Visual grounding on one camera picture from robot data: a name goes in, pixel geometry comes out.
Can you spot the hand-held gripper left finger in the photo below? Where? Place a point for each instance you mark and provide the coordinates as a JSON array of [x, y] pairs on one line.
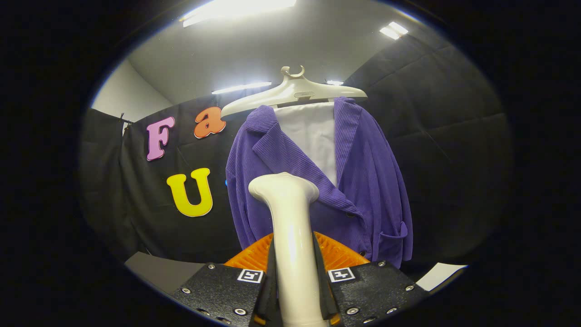
[[270, 290]]

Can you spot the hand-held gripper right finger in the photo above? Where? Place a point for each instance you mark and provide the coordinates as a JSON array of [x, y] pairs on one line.
[[320, 290]]

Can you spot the white garment steamer head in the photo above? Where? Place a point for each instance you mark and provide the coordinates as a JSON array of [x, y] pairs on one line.
[[292, 236]]

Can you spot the grey cabinet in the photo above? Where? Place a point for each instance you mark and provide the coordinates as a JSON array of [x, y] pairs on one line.
[[159, 270]]

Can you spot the white flat board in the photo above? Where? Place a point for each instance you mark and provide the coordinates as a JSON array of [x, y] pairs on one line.
[[438, 274]]

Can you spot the black backdrop cloth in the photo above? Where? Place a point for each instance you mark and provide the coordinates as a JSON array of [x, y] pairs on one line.
[[454, 159]]

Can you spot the white plastic hanger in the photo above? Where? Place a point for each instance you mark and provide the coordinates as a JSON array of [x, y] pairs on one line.
[[290, 91]]

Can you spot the ceiling light panel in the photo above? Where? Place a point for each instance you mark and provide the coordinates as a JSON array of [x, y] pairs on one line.
[[394, 30], [335, 82], [236, 9], [240, 87]]

